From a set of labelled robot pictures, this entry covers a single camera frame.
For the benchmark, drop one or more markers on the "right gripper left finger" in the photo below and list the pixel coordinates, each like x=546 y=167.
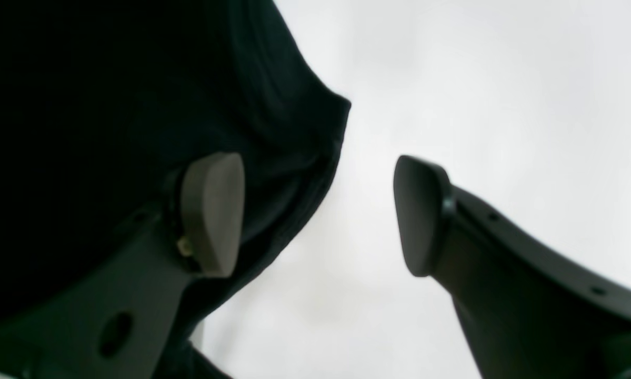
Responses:
x=115 y=322

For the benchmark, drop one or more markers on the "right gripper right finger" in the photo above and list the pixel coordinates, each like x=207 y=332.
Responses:
x=526 y=310

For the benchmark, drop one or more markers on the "black t-shirt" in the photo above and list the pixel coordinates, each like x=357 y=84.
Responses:
x=100 y=101

